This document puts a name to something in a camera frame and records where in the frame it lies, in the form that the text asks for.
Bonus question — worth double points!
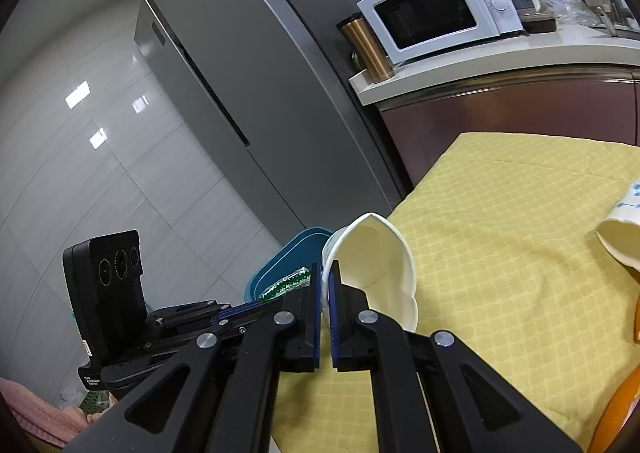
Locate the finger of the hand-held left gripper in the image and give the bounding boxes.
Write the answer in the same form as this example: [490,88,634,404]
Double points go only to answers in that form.
[147,295,288,335]

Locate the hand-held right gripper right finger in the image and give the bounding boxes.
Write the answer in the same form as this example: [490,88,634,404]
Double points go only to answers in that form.
[327,260,583,453]

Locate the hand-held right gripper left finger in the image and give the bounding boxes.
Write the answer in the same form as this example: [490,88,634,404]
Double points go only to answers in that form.
[62,260,322,453]

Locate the blue trash bin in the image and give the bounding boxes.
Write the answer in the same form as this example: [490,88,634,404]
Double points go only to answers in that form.
[242,227,335,305]

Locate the crushed white paper cup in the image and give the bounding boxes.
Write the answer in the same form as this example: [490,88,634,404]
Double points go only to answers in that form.
[320,213,419,334]

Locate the blue dotted paper cup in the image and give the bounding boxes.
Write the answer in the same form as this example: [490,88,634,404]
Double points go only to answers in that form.
[594,182,640,280]

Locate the green snack packet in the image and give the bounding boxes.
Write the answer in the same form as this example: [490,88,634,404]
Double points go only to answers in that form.
[261,267,315,303]

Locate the yellow checked tablecloth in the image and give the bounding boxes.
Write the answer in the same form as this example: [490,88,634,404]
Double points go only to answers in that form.
[270,132,640,453]

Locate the dark red cabinet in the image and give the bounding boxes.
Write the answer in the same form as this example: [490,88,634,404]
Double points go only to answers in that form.
[375,62,640,194]

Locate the copper travel tumbler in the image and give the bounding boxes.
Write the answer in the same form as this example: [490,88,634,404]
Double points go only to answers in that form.
[336,15,397,84]

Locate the grey refrigerator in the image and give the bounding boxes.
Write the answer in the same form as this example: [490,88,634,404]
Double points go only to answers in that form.
[134,0,417,246]

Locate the orange peel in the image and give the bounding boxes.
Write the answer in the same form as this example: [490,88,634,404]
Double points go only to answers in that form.
[587,367,640,453]

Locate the white microwave oven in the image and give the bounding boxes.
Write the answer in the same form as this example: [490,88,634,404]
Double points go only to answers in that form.
[356,0,526,68]

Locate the white kitchen counter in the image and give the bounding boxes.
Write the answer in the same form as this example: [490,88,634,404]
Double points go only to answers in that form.
[348,23,640,107]

